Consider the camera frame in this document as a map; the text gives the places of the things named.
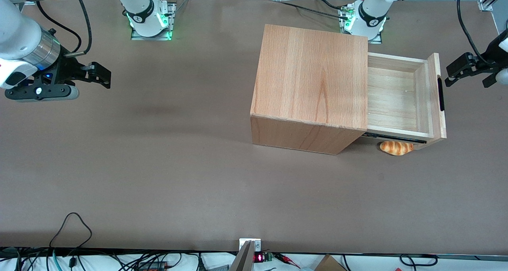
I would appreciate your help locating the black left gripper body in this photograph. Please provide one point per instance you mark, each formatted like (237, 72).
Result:
(492, 51)

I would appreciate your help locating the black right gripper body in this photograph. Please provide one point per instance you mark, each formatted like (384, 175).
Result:
(62, 71)

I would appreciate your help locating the wooden drawer with light interior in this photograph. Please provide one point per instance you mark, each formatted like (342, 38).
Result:
(393, 96)

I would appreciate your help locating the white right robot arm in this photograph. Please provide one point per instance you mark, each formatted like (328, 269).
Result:
(16, 33)

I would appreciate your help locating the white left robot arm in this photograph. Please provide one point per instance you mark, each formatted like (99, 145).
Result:
(373, 9)

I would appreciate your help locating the wooden drawer cabinet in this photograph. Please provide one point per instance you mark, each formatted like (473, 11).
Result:
(309, 76)

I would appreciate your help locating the orange toy bread loaf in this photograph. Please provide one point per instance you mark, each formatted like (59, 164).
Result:
(397, 148)

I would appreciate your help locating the brown cardboard box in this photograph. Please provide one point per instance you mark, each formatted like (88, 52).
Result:
(329, 264)

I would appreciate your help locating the wooden board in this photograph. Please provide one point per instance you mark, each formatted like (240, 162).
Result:
(243, 259)

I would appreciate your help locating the red digit display module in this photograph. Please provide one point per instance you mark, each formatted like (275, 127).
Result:
(258, 257)

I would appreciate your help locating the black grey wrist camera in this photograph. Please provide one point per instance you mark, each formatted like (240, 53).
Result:
(39, 92)

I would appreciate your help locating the black drawer slide rail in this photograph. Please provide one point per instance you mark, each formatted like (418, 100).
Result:
(397, 137)

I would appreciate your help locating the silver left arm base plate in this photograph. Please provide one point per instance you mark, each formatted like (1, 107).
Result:
(375, 40)

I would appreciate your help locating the small metal table bracket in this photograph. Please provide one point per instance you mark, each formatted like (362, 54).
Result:
(258, 244)

